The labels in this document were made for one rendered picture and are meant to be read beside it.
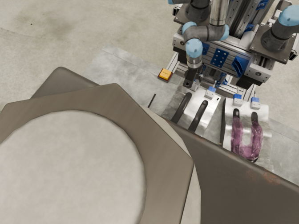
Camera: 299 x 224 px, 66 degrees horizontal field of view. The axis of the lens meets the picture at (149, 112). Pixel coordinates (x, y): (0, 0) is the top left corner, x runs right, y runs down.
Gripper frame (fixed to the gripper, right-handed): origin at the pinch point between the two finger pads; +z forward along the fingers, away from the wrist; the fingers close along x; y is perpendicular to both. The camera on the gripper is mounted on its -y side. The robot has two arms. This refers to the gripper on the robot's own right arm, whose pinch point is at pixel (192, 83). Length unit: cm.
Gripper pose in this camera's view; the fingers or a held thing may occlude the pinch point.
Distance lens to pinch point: 140.8
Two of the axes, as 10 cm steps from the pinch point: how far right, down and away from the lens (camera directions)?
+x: -8.6, -3.9, 3.2
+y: 4.7, -8.6, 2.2
